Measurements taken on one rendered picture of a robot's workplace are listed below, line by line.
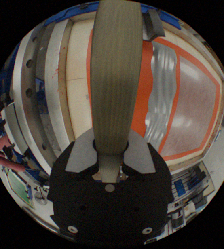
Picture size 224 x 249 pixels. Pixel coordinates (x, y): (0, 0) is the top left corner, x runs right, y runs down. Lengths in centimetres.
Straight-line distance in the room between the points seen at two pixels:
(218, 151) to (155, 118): 380
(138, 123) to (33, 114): 25
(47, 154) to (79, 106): 16
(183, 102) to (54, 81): 31
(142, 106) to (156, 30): 17
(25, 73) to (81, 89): 14
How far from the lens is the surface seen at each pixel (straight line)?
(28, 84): 21
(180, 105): 26
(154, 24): 18
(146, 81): 20
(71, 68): 21
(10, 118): 24
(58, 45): 21
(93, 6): 25
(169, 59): 23
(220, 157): 393
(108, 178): 16
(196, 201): 106
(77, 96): 20
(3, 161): 65
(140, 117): 21
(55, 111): 20
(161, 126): 24
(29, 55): 23
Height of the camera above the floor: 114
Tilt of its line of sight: 62 degrees down
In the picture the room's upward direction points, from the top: 179 degrees clockwise
